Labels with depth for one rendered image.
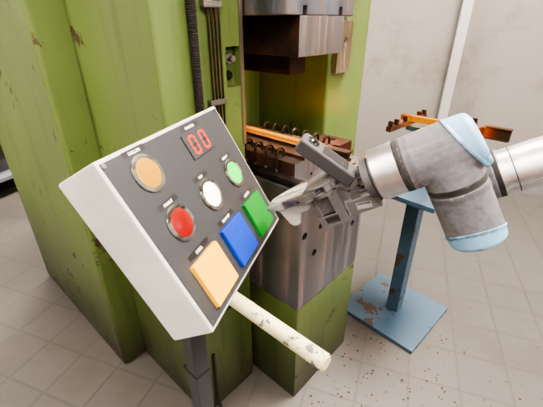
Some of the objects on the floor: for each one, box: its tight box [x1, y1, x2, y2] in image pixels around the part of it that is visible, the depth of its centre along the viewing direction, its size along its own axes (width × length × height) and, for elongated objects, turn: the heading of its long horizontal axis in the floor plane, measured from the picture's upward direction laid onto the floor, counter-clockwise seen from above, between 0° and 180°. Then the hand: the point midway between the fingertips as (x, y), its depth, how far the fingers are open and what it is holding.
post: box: [182, 334, 214, 407], centre depth 88 cm, size 4×4×108 cm
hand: (271, 203), depth 69 cm, fingers closed
